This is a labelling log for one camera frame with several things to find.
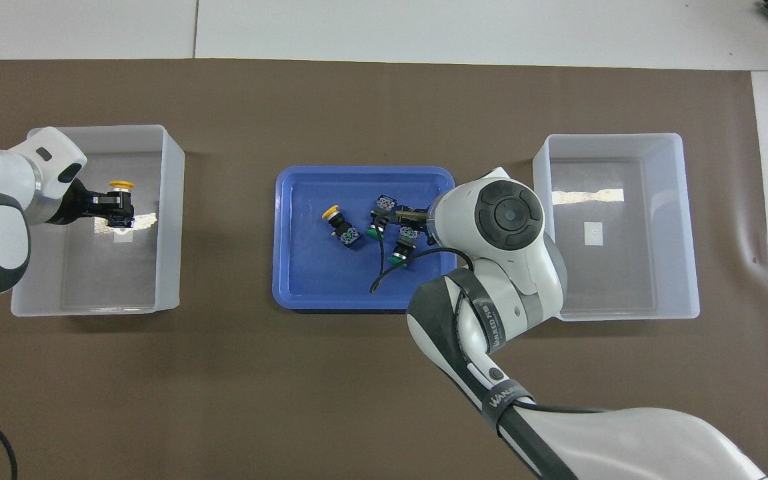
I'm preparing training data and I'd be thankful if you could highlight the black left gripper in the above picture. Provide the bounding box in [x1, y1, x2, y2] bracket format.
[43, 180, 135, 230]

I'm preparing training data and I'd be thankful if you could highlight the yellow push button switch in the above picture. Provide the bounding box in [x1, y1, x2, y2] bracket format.
[108, 179, 136, 229]
[321, 204, 362, 247]

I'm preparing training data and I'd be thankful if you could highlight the green push button switch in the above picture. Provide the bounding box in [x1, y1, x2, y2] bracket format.
[365, 193, 396, 239]
[389, 225, 423, 269]

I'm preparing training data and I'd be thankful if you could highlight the translucent white plastic box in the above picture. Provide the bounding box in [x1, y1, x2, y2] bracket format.
[11, 124, 185, 317]
[532, 133, 701, 322]

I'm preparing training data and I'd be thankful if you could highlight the blue plastic tray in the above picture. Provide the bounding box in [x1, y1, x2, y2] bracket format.
[272, 165, 457, 313]

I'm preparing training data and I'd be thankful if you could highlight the brown paper table mat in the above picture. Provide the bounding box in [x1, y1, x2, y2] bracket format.
[0, 59, 768, 480]

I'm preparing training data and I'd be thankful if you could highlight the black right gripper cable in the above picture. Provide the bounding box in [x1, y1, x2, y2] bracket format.
[369, 227, 475, 295]

